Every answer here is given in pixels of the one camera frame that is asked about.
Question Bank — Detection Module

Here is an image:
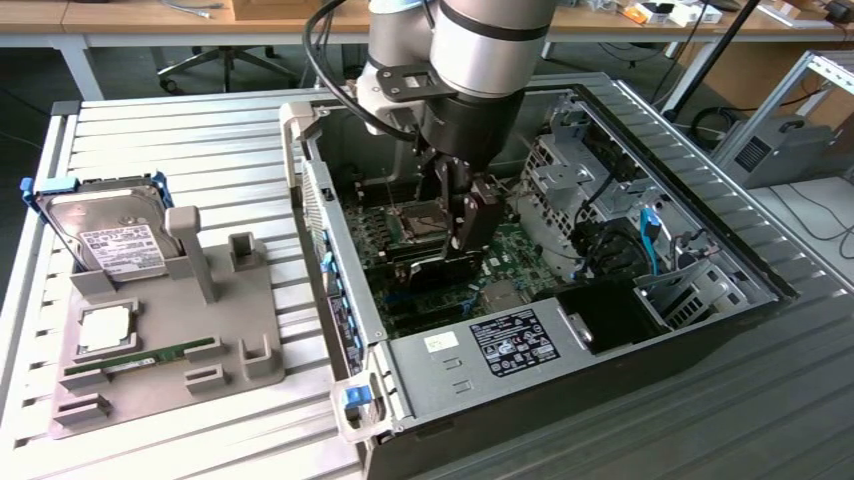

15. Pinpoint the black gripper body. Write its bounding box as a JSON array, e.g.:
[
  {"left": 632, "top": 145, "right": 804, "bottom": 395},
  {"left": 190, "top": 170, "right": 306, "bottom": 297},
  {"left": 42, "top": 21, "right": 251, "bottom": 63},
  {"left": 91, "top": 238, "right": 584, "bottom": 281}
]
[{"left": 417, "top": 89, "right": 526, "bottom": 169}]

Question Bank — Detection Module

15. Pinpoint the low-profile graphics card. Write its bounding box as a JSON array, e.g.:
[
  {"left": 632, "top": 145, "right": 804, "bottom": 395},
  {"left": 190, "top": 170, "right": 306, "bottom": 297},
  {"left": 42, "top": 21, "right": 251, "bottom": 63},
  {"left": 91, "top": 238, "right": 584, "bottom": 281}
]
[{"left": 370, "top": 247, "right": 482, "bottom": 301}]

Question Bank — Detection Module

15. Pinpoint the green motherboard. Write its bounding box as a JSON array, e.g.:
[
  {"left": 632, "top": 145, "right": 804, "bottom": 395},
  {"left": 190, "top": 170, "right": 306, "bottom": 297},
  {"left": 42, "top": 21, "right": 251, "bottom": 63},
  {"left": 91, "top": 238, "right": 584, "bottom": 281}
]
[{"left": 339, "top": 172, "right": 536, "bottom": 339}]

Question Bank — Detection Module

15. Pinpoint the CPU socket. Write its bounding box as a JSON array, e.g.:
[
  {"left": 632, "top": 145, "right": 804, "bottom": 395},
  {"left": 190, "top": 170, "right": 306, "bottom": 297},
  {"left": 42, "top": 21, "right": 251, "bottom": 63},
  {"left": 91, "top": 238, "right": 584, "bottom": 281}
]
[{"left": 397, "top": 199, "right": 453, "bottom": 244}]

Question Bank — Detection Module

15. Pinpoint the thin socket locking lever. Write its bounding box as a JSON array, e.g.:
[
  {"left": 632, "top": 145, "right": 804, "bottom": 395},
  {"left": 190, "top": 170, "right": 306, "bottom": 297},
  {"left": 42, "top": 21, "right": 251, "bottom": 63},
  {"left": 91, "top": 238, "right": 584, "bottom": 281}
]
[{"left": 381, "top": 168, "right": 406, "bottom": 211}]

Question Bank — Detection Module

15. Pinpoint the black RAM stick with label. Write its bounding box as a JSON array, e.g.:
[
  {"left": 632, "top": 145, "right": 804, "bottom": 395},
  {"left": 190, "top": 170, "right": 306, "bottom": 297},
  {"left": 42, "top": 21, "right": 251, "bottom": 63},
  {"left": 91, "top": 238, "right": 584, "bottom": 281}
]
[{"left": 383, "top": 242, "right": 447, "bottom": 266}]

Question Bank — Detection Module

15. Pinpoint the silver drive cage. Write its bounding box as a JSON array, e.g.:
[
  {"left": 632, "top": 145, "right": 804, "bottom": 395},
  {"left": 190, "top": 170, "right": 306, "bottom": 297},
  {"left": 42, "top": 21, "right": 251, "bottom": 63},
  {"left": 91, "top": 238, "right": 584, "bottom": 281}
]
[{"left": 517, "top": 132, "right": 669, "bottom": 271}]

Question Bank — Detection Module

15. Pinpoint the square chipset heatsink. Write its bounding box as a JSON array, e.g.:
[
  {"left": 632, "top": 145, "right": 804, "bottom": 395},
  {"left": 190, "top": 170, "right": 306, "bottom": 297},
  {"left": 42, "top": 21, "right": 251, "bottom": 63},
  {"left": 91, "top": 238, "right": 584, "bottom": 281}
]
[{"left": 481, "top": 279, "right": 529, "bottom": 314}]

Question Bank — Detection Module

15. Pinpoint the black expansion slot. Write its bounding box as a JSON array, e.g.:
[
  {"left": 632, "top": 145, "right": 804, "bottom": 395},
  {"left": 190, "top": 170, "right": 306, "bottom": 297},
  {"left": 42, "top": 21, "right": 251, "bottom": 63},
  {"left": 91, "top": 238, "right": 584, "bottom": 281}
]
[{"left": 390, "top": 303, "right": 468, "bottom": 326}]

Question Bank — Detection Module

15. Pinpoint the wooden desk with side panel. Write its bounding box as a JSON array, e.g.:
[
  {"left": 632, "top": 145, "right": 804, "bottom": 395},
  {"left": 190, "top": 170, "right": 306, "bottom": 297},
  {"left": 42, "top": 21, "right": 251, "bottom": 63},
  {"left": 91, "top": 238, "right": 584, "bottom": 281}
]
[{"left": 540, "top": 0, "right": 854, "bottom": 114}]

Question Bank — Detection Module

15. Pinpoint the silver power supply with label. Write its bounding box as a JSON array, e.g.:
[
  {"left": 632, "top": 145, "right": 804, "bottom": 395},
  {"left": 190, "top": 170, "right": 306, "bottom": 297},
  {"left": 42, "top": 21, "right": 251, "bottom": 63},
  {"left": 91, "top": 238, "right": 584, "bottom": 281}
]
[{"left": 383, "top": 297, "right": 596, "bottom": 421}]

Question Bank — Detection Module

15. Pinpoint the orange and white box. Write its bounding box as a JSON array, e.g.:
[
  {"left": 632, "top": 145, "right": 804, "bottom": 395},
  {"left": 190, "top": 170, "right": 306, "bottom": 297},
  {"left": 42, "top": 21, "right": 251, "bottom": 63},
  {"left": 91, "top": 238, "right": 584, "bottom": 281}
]
[{"left": 617, "top": 2, "right": 653, "bottom": 25}]

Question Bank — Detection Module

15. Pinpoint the silver disk bay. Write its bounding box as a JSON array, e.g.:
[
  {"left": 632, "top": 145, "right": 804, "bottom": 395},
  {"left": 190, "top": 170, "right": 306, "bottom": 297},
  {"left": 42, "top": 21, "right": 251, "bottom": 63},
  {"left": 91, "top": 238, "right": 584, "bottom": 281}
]
[{"left": 633, "top": 257, "right": 742, "bottom": 329}]

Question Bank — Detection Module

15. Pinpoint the white box with black insert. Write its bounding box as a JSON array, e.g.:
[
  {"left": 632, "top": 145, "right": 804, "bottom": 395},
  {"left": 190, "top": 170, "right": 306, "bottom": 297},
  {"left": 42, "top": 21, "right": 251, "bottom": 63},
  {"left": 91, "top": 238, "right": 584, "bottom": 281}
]
[{"left": 637, "top": 2, "right": 677, "bottom": 26}]

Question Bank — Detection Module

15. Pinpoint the brown cardboard box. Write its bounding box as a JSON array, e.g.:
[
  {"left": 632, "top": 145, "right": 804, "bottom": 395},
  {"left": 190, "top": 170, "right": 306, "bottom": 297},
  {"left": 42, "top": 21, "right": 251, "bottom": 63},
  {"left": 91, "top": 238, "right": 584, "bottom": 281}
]
[{"left": 230, "top": 0, "right": 329, "bottom": 22}]

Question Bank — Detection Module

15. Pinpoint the office chair base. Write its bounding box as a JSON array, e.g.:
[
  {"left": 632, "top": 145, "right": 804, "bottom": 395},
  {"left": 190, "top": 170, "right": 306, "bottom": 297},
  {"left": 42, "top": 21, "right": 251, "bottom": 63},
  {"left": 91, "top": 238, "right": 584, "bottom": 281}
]
[{"left": 157, "top": 44, "right": 299, "bottom": 94}]

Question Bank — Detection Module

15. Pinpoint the black tripod pole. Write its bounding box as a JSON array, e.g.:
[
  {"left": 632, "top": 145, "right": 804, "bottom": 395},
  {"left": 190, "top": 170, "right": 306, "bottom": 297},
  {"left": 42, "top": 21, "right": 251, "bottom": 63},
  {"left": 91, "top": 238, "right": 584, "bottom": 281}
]
[{"left": 657, "top": 0, "right": 764, "bottom": 124}]

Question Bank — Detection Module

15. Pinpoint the open black PC case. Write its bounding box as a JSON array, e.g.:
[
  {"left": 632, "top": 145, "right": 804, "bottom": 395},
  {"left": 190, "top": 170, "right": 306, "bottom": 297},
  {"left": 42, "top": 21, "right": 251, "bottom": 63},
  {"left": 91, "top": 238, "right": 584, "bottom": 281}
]
[{"left": 278, "top": 82, "right": 800, "bottom": 480}]

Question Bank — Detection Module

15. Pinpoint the grey computer tower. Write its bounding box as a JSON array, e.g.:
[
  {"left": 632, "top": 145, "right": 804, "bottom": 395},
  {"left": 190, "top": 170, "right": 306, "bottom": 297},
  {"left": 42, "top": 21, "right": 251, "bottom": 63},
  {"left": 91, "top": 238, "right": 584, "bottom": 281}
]
[{"left": 717, "top": 114, "right": 840, "bottom": 189}]

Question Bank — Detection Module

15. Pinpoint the grey parts rack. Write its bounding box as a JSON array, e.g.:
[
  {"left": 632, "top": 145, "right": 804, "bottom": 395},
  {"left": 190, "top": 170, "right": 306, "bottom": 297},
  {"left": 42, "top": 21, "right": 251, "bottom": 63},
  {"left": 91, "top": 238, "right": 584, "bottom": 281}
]
[{"left": 51, "top": 204, "right": 290, "bottom": 441}]

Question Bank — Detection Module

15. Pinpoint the hard disk in blue caddy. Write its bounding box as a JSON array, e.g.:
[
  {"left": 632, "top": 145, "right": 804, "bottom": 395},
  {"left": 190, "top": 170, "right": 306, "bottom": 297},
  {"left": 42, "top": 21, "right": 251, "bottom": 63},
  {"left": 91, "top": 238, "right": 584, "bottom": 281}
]
[{"left": 19, "top": 170, "right": 186, "bottom": 282}]

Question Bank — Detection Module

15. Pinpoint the wooden desk with white legs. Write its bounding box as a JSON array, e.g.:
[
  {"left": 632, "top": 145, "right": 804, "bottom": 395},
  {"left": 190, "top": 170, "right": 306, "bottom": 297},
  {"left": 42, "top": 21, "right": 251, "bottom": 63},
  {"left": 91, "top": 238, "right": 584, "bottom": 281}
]
[{"left": 0, "top": 0, "right": 373, "bottom": 101}]

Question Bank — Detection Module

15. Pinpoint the green RAM stick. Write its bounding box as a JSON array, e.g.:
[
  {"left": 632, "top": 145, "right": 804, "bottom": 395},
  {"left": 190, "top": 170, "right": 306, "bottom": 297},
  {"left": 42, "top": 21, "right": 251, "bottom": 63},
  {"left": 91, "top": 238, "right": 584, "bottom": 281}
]
[{"left": 65, "top": 337, "right": 219, "bottom": 375}]

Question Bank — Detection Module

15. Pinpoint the silver CPU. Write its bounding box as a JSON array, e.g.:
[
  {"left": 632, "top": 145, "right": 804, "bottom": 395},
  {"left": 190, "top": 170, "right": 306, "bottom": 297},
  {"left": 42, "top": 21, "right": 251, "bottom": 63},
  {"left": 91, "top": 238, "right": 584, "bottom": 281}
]
[{"left": 78, "top": 307, "right": 135, "bottom": 354}]

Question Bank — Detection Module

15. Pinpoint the white wrist camera with mount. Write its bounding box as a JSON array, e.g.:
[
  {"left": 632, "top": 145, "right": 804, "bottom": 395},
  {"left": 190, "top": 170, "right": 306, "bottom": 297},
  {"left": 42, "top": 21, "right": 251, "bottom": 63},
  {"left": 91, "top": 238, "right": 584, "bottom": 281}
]
[{"left": 355, "top": 66, "right": 462, "bottom": 137}]

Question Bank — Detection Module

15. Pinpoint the black wire bundle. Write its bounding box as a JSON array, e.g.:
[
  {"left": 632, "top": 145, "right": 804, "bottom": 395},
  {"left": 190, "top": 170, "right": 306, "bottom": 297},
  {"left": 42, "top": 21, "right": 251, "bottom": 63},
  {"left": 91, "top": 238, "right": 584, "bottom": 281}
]
[{"left": 570, "top": 214, "right": 653, "bottom": 281}]

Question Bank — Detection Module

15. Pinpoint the blue SATA wire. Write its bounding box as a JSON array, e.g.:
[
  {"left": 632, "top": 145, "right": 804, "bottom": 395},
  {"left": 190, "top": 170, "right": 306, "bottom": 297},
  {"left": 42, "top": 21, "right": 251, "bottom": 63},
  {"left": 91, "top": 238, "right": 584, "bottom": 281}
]
[{"left": 638, "top": 207, "right": 666, "bottom": 276}]

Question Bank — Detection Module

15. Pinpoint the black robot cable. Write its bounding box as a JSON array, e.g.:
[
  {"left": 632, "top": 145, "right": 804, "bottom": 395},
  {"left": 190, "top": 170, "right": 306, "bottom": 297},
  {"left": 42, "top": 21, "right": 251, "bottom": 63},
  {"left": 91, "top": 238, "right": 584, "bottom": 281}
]
[{"left": 303, "top": 0, "right": 419, "bottom": 144}]

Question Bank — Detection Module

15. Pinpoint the aluminium profile frame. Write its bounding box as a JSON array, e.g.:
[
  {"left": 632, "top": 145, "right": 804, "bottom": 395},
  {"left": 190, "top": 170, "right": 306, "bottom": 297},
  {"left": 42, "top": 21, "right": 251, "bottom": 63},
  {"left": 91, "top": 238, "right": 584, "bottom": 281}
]
[{"left": 710, "top": 49, "right": 854, "bottom": 166}]

